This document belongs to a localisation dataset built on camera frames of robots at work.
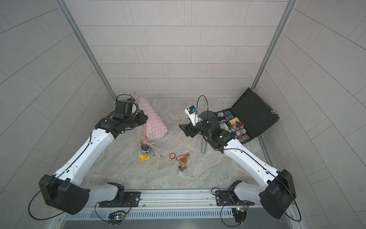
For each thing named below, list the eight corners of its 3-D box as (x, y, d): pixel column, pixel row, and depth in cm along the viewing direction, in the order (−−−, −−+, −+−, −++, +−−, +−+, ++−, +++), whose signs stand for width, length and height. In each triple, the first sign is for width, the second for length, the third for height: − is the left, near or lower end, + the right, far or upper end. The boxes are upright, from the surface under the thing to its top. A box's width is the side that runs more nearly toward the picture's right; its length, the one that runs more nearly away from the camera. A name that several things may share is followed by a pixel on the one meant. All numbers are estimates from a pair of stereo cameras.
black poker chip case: (237, 147, 91) (246, 132, 77) (214, 117, 107) (218, 100, 92) (267, 132, 99) (281, 115, 84) (242, 106, 115) (250, 88, 100)
